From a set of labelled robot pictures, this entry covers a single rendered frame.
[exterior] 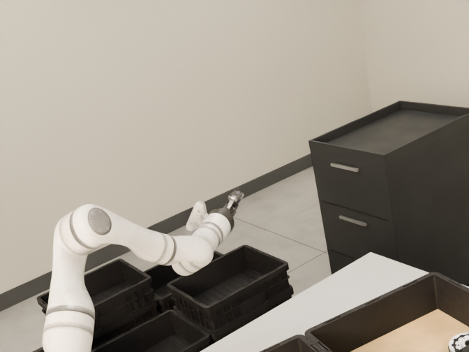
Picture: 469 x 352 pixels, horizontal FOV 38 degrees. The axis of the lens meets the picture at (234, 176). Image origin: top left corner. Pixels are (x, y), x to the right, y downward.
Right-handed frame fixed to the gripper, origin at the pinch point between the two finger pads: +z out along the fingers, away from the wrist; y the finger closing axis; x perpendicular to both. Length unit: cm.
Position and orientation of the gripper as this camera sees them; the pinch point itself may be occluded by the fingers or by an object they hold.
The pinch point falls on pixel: (234, 204)
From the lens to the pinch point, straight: 189.9
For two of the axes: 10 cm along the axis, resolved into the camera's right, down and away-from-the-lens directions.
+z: 3.3, -3.7, 8.7
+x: -8.7, -4.7, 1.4
